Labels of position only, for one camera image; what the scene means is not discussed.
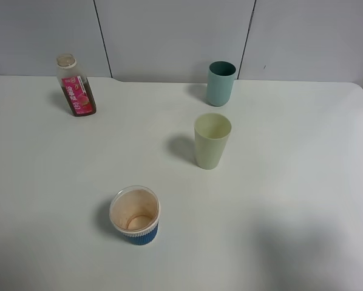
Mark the clear cup with blue sleeve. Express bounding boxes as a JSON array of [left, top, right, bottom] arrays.
[[109, 186, 161, 246]]

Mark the light green plastic cup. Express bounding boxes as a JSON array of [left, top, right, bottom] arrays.
[[194, 113, 232, 170]]

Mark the drink bottle with pink label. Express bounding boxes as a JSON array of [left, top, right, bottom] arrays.
[[56, 53, 97, 117]]

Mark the teal plastic cup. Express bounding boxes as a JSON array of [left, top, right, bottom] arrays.
[[206, 61, 236, 107]]

